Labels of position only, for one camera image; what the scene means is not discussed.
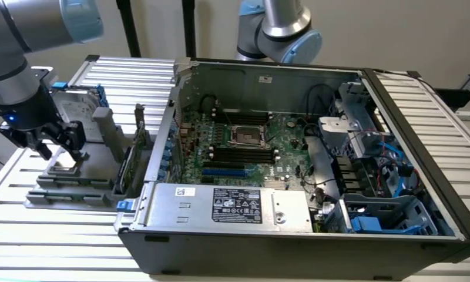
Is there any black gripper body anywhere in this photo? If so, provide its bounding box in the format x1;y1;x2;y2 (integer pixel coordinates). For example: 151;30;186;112
0;83;63;139

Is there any black expansion slot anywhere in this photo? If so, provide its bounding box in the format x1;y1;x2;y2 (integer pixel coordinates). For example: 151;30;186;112
201;160;246;172

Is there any blue expansion slot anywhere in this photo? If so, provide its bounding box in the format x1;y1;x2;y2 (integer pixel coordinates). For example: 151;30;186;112
201;167;249;179

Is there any black RAM slot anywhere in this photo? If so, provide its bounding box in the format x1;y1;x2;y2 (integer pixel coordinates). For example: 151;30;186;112
213;117;269;123
211;153;278;160
211;145;278;152
213;112;269;118
213;120;269;127
211;157;278;165
213;115;269;120
211;149;278;156

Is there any CPU socket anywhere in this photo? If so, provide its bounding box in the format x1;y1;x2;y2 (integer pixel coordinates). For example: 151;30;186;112
223;124;269;148

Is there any grey parts rack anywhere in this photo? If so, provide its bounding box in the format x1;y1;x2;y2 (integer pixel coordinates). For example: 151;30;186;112
24;107;142;208

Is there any hard disk with blue brackets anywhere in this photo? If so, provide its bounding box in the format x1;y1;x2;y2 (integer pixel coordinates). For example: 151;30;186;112
49;83;109;143

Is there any silver power supply unit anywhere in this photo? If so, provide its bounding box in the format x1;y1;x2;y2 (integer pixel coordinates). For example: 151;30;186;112
130;183;314;234

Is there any black stand pole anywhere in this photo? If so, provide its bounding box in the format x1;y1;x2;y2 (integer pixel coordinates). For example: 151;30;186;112
114;0;142;58
181;0;197;58

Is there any green motherboard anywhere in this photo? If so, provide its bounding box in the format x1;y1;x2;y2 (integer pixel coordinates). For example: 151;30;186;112
170;110;318;195

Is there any small silver heatsink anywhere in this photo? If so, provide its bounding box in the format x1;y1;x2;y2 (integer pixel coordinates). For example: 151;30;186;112
263;179;291;189

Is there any silver metal disk bay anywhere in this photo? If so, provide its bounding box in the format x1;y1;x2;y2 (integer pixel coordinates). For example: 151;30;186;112
315;115;362;151

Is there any black open PC case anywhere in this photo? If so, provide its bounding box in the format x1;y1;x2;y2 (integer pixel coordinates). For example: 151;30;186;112
114;57;470;278

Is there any grey disk bay cage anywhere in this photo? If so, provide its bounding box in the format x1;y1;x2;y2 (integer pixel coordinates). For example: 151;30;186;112
338;193;441;236

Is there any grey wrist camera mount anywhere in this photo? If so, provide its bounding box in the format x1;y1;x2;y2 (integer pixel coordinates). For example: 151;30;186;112
29;66;59;90

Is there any graphics card with metal bracket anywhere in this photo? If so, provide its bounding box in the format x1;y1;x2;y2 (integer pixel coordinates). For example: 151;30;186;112
115;103;154;195

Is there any black looped wire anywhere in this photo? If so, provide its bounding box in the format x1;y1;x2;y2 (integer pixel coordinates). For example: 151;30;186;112
305;83;337;119

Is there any blue data wire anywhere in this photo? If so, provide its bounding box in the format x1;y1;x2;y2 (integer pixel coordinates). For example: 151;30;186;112
379;140;421;198

